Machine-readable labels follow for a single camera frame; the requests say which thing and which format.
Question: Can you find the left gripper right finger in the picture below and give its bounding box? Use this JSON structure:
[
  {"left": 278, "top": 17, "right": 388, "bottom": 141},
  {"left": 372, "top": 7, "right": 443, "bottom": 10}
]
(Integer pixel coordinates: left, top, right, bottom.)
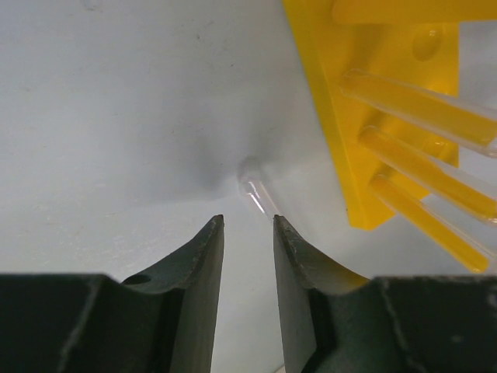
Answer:
[{"left": 273, "top": 216, "right": 496, "bottom": 372}]

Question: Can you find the yellow test tube rack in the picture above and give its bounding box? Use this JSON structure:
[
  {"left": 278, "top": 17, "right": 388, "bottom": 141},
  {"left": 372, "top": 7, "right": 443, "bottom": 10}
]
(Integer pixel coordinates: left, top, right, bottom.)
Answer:
[{"left": 281, "top": 0, "right": 497, "bottom": 273}]

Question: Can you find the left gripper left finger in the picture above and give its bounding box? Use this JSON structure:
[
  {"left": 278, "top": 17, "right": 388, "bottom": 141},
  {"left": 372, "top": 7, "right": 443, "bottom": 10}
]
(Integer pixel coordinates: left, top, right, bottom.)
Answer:
[{"left": 1, "top": 215, "right": 224, "bottom": 372}]

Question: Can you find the clear glass test tube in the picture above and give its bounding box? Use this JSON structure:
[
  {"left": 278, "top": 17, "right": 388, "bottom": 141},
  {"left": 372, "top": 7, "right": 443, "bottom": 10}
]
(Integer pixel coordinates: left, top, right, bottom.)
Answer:
[
  {"left": 339, "top": 69, "right": 496, "bottom": 159},
  {"left": 237, "top": 157, "right": 280, "bottom": 225},
  {"left": 359, "top": 127, "right": 496, "bottom": 227}
]

